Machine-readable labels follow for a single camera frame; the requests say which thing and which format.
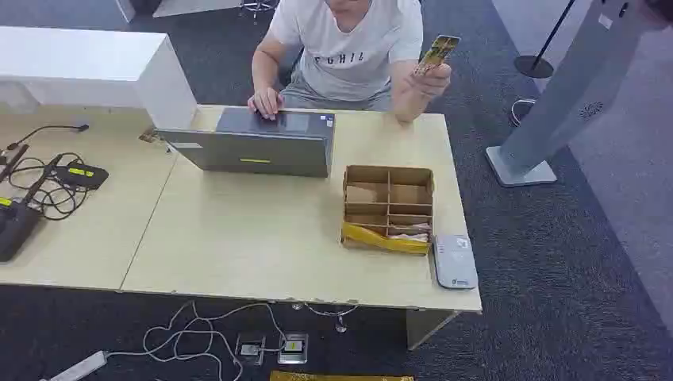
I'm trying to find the person's left hand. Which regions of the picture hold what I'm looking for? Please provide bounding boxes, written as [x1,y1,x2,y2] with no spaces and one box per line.
[406,62,453,101]

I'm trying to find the grey kiosk stand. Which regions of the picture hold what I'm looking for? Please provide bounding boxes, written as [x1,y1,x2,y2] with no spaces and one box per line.
[484,0,673,188]

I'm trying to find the white power strip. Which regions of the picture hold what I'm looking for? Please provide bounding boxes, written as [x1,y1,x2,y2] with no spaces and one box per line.
[47,350,109,381]

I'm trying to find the white cabinet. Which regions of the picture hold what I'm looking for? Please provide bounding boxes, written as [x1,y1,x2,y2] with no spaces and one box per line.
[0,26,198,131]

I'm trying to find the black gooseneck cable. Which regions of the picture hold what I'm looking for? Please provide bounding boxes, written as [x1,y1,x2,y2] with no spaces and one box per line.
[4,124,90,155]

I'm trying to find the black cable tangle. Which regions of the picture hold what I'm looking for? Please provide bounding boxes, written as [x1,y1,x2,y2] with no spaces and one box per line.
[7,152,90,222]

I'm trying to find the yellow strip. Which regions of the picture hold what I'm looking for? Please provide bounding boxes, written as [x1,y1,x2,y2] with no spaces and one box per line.
[269,371,415,381]

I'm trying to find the black box with yellow label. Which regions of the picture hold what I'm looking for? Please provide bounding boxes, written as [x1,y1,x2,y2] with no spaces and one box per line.
[55,163,110,191]

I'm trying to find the grey flat card reader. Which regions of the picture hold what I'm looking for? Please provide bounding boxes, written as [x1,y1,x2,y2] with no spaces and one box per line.
[432,233,479,291]

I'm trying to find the person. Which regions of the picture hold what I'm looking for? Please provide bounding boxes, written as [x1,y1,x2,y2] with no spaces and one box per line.
[247,0,453,125]

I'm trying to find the wooden compartment box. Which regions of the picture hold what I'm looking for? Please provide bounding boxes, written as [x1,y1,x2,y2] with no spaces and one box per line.
[340,164,436,257]

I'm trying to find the black stanchion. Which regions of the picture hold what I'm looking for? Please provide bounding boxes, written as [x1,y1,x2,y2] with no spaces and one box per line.
[513,0,577,80]

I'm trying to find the patterned yellow card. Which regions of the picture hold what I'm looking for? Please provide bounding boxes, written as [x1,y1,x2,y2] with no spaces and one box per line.
[412,34,462,77]

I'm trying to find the pale card stack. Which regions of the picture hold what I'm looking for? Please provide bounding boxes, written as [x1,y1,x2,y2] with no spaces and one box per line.
[390,223,433,244]

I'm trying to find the coiled grey cable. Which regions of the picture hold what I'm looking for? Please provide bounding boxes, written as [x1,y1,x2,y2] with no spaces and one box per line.
[510,98,537,127]

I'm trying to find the yellow packet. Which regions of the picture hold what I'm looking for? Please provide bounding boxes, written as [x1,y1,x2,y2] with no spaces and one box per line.
[341,221,431,256]

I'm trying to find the white floor cable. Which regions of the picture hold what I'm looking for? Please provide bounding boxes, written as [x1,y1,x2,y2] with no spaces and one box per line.
[105,300,287,381]

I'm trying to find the person's right hand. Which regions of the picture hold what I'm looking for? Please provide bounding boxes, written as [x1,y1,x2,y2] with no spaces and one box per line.
[247,87,286,121]

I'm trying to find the black device with antennas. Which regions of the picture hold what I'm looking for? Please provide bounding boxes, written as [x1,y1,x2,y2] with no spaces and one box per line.
[0,144,64,263]

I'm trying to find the thin cable under desk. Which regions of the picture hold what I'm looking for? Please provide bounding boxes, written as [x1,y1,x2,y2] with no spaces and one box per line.
[291,302,360,334]

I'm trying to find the desk leg panel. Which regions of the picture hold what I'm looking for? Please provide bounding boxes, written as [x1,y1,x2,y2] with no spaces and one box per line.
[406,309,459,352]

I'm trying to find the grey laptop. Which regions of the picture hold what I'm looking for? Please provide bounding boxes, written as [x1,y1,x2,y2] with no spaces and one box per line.
[155,106,337,179]

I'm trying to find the steel floor socket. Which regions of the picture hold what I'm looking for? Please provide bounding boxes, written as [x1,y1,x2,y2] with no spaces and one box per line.
[277,333,310,365]
[235,333,267,367]

